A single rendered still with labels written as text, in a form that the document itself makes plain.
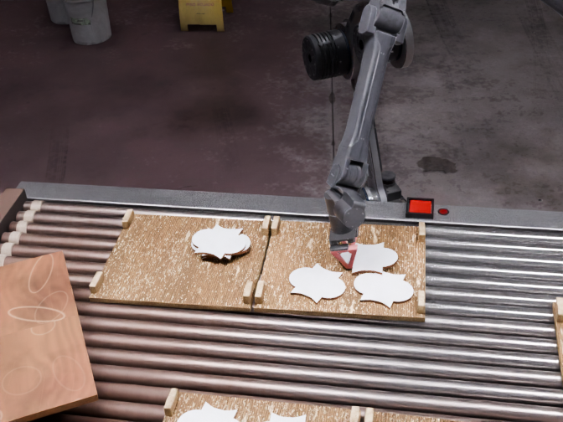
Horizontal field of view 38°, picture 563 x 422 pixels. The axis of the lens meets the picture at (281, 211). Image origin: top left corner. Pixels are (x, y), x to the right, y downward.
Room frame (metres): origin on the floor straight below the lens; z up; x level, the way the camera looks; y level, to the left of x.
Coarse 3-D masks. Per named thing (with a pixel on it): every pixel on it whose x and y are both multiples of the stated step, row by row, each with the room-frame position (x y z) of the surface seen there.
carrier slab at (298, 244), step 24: (288, 240) 1.72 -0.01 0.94; (312, 240) 1.71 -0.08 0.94; (360, 240) 1.70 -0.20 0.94; (384, 240) 1.69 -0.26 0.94; (408, 240) 1.69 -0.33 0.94; (264, 264) 1.63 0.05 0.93; (288, 264) 1.62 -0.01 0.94; (312, 264) 1.62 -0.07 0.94; (336, 264) 1.61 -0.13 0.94; (408, 264) 1.59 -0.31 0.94; (288, 288) 1.53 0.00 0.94; (288, 312) 1.45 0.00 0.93; (312, 312) 1.44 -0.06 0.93; (336, 312) 1.43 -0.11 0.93; (360, 312) 1.43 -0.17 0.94; (384, 312) 1.42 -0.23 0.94; (408, 312) 1.42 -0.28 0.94
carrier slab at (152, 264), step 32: (160, 224) 1.83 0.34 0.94; (192, 224) 1.82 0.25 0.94; (224, 224) 1.81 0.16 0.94; (256, 224) 1.80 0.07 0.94; (128, 256) 1.70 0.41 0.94; (160, 256) 1.69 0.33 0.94; (192, 256) 1.68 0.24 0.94; (256, 256) 1.66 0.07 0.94; (128, 288) 1.57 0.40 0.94; (160, 288) 1.56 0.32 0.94; (192, 288) 1.55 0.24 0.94; (224, 288) 1.55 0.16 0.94
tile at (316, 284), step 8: (296, 272) 1.58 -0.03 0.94; (304, 272) 1.58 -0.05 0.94; (312, 272) 1.57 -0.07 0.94; (320, 272) 1.57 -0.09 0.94; (328, 272) 1.57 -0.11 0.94; (336, 272) 1.57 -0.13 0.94; (296, 280) 1.55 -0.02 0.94; (304, 280) 1.55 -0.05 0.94; (312, 280) 1.54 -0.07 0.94; (320, 280) 1.54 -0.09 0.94; (328, 280) 1.54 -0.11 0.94; (336, 280) 1.54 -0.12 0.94; (296, 288) 1.52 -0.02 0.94; (304, 288) 1.52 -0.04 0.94; (312, 288) 1.52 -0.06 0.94; (320, 288) 1.51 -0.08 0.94; (328, 288) 1.51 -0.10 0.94; (336, 288) 1.51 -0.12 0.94; (344, 288) 1.51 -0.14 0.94; (304, 296) 1.50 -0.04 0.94; (312, 296) 1.49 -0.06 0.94; (320, 296) 1.48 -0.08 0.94; (328, 296) 1.48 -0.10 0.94; (336, 296) 1.48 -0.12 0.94
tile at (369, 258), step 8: (360, 248) 1.66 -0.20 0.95; (368, 248) 1.65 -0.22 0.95; (376, 248) 1.65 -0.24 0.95; (384, 248) 1.64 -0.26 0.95; (344, 256) 1.63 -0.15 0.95; (360, 256) 1.62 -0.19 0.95; (368, 256) 1.62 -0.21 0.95; (376, 256) 1.61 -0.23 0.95; (384, 256) 1.61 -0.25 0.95; (392, 256) 1.61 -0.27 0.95; (360, 264) 1.59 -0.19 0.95; (368, 264) 1.59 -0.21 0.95; (376, 264) 1.58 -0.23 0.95; (384, 264) 1.58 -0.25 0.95; (392, 264) 1.58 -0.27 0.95; (352, 272) 1.56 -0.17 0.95; (360, 272) 1.56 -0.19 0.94; (376, 272) 1.55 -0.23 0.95
